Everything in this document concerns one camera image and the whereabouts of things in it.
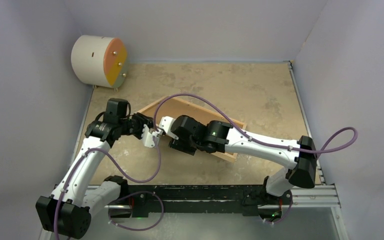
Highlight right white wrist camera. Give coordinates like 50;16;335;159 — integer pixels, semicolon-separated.
158;116;179;140

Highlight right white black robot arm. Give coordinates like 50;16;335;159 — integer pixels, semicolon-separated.
160;115;317;204

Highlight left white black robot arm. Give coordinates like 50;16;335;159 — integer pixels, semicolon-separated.
35;98;158;240

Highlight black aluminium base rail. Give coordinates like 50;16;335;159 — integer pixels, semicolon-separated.
48;184;342;220

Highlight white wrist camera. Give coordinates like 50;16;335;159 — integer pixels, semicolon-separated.
158;116;179;140
141;124;163;148

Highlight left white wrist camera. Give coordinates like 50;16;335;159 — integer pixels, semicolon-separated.
141;124;163;148

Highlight wooden picture frame with glass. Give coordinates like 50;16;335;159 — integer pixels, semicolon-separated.
136;96;248;164

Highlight white cylindrical drum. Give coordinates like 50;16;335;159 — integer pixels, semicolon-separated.
70;35;129;92

